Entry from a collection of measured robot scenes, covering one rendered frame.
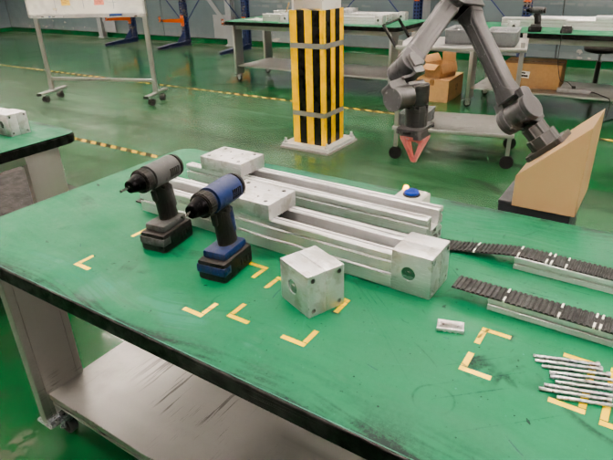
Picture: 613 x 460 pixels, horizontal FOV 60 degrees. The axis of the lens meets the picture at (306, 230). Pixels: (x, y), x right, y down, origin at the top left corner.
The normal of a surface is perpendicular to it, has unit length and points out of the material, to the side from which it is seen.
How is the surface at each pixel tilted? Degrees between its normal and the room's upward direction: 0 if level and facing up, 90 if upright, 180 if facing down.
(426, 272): 90
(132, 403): 0
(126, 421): 0
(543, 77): 90
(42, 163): 90
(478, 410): 0
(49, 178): 90
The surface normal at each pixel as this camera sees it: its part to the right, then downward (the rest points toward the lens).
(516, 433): -0.03, -0.90
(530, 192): -0.55, 0.39
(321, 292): 0.57, 0.35
